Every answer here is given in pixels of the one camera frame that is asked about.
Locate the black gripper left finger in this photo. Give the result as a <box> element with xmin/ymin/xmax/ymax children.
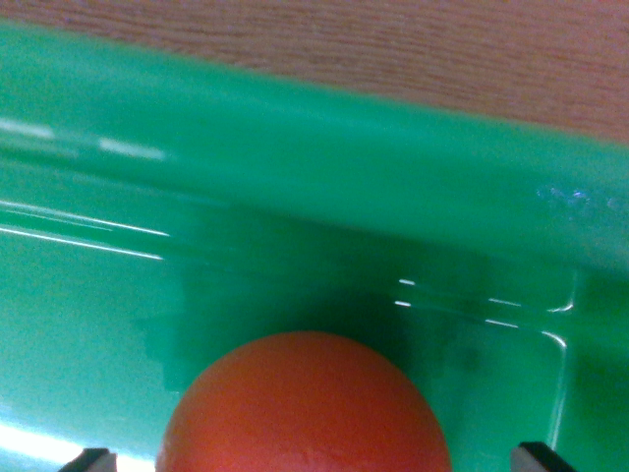
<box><xmin>58</xmin><ymin>447</ymin><xmax>119</xmax><ymax>472</ymax></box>

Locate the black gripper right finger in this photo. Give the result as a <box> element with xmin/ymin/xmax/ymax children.
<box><xmin>509</xmin><ymin>442</ymin><xmax>577</xmax><ymax>472</ymax></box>

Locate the green plastic bin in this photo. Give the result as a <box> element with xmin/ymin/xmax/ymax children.
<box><xmin>0</xmin><ymin>19</ymin><xmax>629</xmax><ymax>472</ymax></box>

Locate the orange fruit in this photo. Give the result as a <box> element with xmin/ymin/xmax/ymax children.
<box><xmin>155</xmin><ymin>330</ymin><xmax>452</xmax><ymax>472</ymax></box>

